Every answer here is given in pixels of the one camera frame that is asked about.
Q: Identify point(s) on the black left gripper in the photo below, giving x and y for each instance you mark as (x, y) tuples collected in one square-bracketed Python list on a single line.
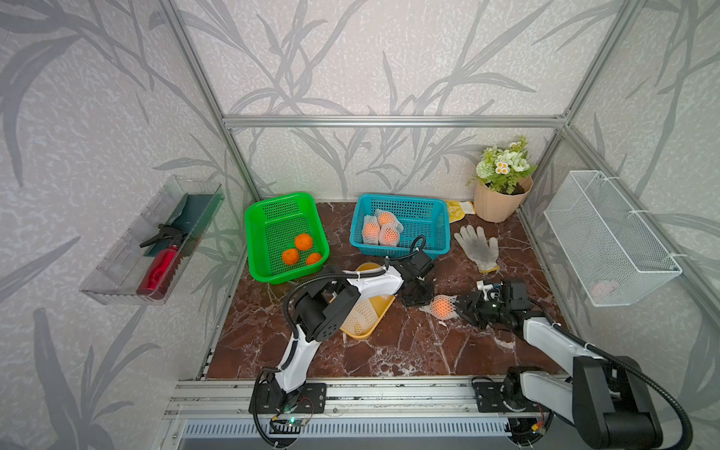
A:
[(429, 287)]

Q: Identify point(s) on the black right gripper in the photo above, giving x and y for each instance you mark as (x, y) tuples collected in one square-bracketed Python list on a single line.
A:
[(472, 307)]

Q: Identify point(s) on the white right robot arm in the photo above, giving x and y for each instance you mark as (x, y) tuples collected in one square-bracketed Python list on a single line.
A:
[(603, 398)]

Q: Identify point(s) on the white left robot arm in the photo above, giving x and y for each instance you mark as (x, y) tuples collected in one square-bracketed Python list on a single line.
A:
[(316, 309)]

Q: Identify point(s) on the yellow plastic tray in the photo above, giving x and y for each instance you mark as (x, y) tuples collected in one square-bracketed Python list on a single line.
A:
[(382, 309)]

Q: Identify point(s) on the grey knit work glove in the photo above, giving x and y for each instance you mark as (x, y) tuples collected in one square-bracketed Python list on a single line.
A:
[(479, 249)]

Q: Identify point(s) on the teal plastic basket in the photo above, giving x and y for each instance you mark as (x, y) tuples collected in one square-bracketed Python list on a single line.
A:
[(419, 216)]

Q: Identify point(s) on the netted orange large left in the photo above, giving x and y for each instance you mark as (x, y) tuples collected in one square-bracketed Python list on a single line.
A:
[(371, 230)]

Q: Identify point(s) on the yellow dotted work glove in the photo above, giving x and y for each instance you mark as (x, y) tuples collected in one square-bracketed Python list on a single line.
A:
[(457, 211)]

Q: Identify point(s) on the beige ribbed flower pot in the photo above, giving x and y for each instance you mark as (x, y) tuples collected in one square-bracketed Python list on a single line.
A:
[(496, 207)]

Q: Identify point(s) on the white green artificial flowers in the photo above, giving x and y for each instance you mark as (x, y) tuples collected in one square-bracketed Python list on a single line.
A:
[(502, 169)]

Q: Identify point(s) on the green plastic basket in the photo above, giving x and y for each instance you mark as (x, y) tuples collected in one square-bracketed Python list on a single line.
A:
[(271, 227)]

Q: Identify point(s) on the dark green trowel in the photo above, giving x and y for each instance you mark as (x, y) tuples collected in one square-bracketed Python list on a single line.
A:
[(192, 215)]

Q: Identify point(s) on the white wire mesh basket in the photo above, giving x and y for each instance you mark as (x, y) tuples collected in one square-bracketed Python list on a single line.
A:
[(616, 256)]

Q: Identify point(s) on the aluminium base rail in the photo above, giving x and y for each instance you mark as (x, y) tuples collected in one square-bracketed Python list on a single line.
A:
[(354, 408)]

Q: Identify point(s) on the clear plastic wall shelf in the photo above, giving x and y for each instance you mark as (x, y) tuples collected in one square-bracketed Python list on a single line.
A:
[(147, 261)]

